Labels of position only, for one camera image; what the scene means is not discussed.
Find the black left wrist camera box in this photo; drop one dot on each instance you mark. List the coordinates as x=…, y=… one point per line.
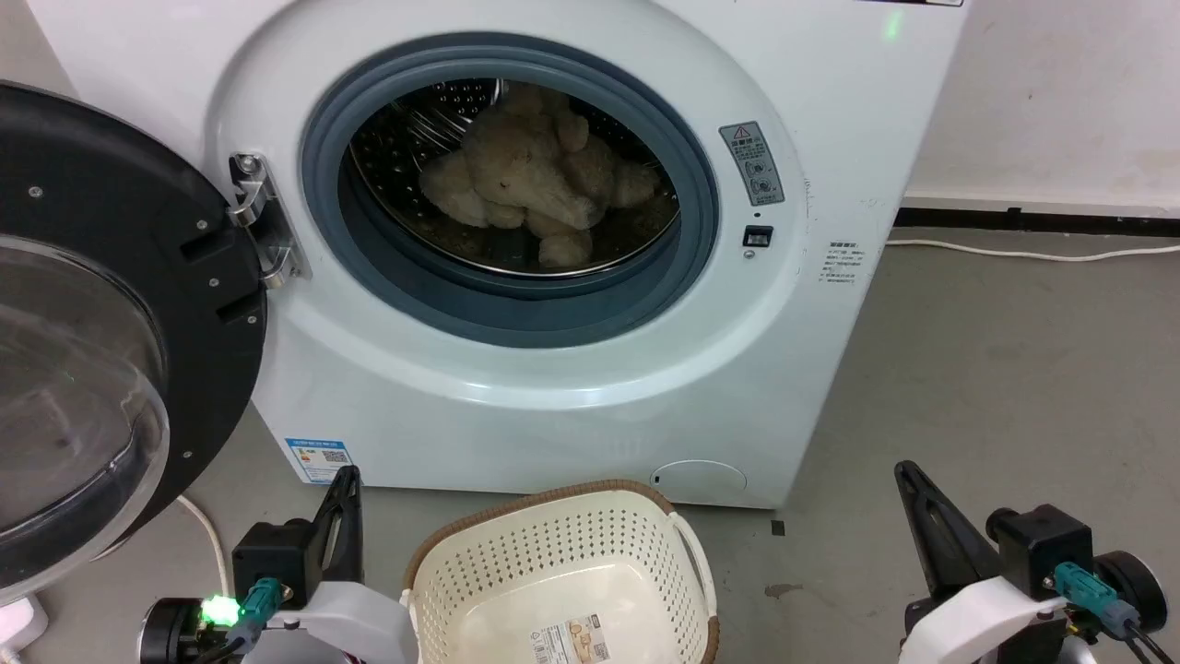
x=272, y=553

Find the white power plug block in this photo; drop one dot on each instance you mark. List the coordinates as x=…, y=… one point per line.
x=20, y=627

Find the white front-load washing machine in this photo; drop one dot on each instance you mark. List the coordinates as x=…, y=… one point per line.
x=553, y=433

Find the black left round motor housing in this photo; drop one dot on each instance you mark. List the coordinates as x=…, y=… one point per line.
x=166, y=632

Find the round drain filter cover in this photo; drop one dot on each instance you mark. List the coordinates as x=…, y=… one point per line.
x=701, y=480

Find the black baseboard strip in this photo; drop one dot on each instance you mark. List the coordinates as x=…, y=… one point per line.
x=1060, y=222

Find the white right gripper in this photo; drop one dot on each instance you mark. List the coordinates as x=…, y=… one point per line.
x=988, y=627

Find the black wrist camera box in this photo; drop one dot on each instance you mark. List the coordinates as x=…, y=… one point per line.
x=272, y=553
x=1044, y=544

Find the blue energy label sticker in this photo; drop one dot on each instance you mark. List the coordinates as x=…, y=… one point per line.
x=318, y=459

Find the beige plush teddy bear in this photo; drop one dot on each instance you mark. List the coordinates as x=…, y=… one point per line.
x=525, y=166

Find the grey warning label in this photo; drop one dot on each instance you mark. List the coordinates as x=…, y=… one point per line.
x=753, y=164

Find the cream perforated laundry basket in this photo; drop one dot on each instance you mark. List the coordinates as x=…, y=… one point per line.
x=516, y=590

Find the black round motor housing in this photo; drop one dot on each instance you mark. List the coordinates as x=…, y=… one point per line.
x=1140, y=586
x=166, y=632

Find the black round washer door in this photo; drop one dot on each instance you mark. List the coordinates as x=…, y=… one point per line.
x=92, y=184

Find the basket product label sticker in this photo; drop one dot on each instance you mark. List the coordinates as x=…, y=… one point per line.
x=572, y=643

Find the stainless steel washer drum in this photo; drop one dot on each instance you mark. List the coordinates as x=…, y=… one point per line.
x=401, y=138

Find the chrome door hinge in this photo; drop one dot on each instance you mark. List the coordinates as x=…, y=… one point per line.
x=263, y=221

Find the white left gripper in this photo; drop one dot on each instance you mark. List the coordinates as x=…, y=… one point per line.
x=350, y=627

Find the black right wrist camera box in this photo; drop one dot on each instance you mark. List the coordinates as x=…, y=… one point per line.
x=1044, y=544

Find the grey rubber door gasket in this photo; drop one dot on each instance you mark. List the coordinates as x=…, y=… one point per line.
x=516, y=315

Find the black right round motor housing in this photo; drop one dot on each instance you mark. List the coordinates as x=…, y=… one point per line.
x=1140, y=586

